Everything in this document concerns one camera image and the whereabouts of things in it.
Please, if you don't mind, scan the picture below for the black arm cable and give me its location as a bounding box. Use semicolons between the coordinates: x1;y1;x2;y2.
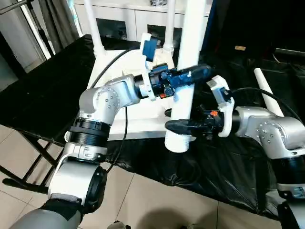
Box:
229;86;304;125
91;47;144;173

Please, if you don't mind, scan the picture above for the black plastic mat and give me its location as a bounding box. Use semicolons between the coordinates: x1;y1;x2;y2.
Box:
0;34;305;221

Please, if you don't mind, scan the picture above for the white plastic table leg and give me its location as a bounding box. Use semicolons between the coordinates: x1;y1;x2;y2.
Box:
253;67;285;118
163;0;177;55
163;0;212;154
82;0;107;58

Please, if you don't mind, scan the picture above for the grey curtain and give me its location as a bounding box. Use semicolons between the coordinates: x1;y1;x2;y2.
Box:
44;0;82;53

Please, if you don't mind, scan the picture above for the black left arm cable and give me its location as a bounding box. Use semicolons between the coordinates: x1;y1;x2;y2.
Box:
91;47;144;173

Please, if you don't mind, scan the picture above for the dark grey bundle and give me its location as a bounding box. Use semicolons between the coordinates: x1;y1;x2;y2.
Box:
149;0;169;7

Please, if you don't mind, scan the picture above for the black metal table frame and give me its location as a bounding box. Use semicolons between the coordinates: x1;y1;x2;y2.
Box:
1;124;68;194

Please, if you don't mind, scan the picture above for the black box with gold label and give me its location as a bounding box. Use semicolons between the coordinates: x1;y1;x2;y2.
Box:
206;0;277;62

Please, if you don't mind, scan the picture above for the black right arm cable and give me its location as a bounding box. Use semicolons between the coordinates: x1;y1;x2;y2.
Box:
229;86;304;125

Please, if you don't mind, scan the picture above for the white glass-door cabinet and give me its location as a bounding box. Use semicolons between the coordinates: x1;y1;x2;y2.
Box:
73;0;211;51

